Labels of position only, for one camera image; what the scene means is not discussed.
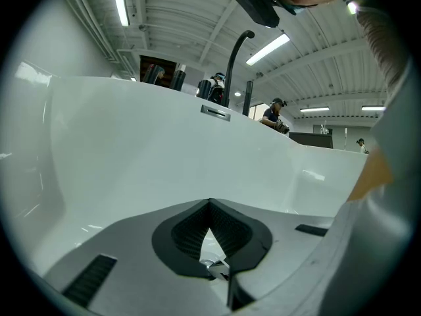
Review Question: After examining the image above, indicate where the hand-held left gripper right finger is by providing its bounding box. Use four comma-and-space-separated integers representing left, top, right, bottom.
208, 198, 334, 313

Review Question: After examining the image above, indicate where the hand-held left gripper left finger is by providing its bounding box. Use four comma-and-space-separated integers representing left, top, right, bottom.
43, 198, 228, 316

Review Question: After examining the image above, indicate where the chrome bathtub drain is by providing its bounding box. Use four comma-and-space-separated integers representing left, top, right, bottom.
201, 256, 230, 281

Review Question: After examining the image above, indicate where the person's right forearm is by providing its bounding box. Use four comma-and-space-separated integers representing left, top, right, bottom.
347, 145, 395, 203

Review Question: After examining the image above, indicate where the white bathtub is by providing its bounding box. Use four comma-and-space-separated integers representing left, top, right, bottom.
6, 59, 371, 296

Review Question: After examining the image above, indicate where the grey overflow plate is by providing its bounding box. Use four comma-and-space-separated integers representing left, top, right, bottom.
201, 105, 233, 122

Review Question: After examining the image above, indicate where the black hand shower wand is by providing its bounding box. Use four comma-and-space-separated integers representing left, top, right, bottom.
242, 80, 254, 115

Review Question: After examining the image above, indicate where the black faucet knob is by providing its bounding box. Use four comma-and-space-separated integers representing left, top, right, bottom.
196, 79, 212, 99
169, 70, 187, 90

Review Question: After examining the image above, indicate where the black curved faucet spout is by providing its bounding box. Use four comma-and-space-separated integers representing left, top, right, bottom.
220, 30, 256, 107

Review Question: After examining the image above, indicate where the person's grey printed t-shirt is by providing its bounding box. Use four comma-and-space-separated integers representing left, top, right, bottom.
341, 0, 414, 95

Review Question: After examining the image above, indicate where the black head-mounted camera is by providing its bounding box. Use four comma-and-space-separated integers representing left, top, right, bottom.
230, 0, 281, 29

